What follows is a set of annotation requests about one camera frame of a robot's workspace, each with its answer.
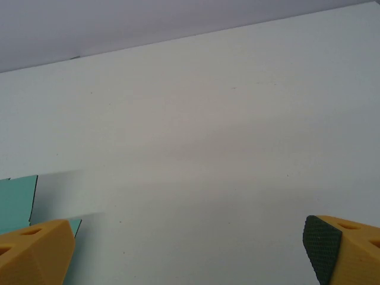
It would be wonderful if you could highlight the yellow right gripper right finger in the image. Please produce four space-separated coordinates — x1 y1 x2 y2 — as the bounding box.
302 215 380 285

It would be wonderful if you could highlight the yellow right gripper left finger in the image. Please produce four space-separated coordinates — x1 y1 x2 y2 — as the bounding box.
0 218 76 285

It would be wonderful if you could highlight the teal cloth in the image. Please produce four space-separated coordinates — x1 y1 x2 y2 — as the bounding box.
0 175 83 240

